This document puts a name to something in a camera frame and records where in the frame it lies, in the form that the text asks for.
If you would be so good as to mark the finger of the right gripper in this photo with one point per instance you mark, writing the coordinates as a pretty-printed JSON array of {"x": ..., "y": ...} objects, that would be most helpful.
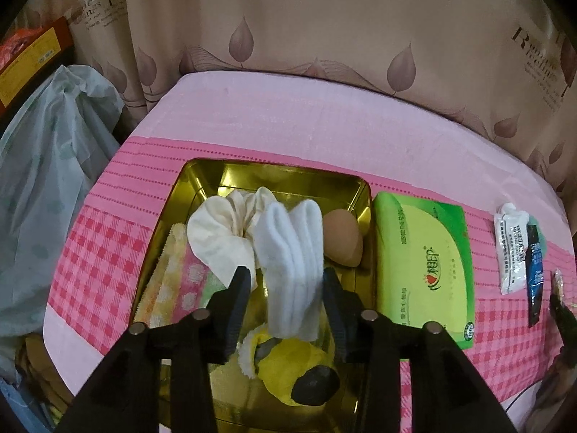
[{"x": 565, "y": 321}]

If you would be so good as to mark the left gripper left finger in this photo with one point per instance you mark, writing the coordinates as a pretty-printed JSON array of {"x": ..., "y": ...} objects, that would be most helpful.
[{"x": 122, "y": 393}]

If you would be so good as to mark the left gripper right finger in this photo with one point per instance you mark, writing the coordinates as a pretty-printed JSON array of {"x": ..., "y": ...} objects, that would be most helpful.
[{"x": 448, "y": 393}]

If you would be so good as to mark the blue black protein sachet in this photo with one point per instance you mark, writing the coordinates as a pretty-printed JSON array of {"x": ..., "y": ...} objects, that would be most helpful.
[{"x": 534, "y": 275}]

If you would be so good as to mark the white sachet packet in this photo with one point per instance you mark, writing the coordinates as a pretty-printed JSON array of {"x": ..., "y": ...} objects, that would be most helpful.
[{"x": 511, "y": 243}]

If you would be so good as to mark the colourful dotted towel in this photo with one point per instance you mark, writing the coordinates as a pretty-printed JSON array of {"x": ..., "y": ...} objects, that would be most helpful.
[{"x": 179, "y": 285}]

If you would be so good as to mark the yellow black plush toy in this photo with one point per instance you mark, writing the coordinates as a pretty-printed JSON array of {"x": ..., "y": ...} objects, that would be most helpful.
[{"x": 295, "y": 372}]

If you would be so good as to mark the beige makeup sponge egg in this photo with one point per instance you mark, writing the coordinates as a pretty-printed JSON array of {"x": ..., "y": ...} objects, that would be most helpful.
[{"x": 343, "y": 242}]

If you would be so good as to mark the cream fabric scrunchie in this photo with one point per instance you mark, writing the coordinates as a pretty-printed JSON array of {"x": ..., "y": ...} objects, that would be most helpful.
[{"x": 220, "y": 232}]

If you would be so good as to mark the white socks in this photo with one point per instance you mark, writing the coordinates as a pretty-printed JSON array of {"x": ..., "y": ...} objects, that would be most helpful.
[{"x": 289, "y": 246}]

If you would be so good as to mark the cotton swabs packet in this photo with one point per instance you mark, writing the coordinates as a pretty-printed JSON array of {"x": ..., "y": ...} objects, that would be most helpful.
[{"x": 558, "y": 284}]

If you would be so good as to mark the teal fluffy scrunchie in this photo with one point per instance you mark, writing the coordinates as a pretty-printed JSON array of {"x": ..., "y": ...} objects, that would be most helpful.
[{"x": 542, "y": 239}]

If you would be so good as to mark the person right hand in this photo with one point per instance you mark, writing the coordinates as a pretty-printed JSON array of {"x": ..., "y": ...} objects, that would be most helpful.
[{"x": 553, "y": 390}]

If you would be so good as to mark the clothes pile on floor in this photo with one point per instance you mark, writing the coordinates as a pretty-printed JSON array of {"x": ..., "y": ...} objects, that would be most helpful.
[{"x": 31, "y": 386}]

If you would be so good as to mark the gold metal tin box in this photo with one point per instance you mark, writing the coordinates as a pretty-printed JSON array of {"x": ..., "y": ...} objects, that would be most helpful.
[{"x": 242, "y": 404}]

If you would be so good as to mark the green tin lid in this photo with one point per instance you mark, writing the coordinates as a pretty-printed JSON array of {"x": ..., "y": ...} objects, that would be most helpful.
[{"x": 424, "y": 269}]

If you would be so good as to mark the pink checkered tablecloth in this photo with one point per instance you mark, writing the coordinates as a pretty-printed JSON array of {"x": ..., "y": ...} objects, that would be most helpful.
[{"x": 394, "y": 146}]

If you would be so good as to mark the grey plastic furniture cover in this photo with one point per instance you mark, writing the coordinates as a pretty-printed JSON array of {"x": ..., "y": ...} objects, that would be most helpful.
[{"x": 52, "y": 153}]

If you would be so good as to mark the beige leaf-print curtain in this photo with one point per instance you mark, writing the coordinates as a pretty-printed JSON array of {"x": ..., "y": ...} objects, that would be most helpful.
[{"x": 503, "y": 68}]

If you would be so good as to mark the red yellow cardboard box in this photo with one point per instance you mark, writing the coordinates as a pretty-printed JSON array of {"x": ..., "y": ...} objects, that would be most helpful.
[{"x": 51, "y": 47}]

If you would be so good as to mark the orange plastic bag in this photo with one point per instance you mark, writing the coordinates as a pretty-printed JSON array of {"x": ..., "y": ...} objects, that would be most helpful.
[{"x": 16, "y": 43}]

